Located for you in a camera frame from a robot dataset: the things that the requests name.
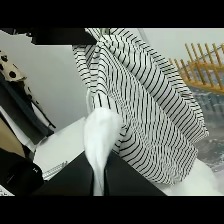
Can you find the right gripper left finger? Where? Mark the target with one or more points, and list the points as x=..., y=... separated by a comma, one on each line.
x=71, y=178

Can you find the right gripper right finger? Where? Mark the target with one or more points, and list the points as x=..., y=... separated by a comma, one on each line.
x=128, y=178

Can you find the black garment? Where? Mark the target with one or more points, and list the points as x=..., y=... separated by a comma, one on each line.
x=20, y=106

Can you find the black and white striped shirt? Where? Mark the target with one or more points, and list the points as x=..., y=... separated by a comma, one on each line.
x=146, y=110

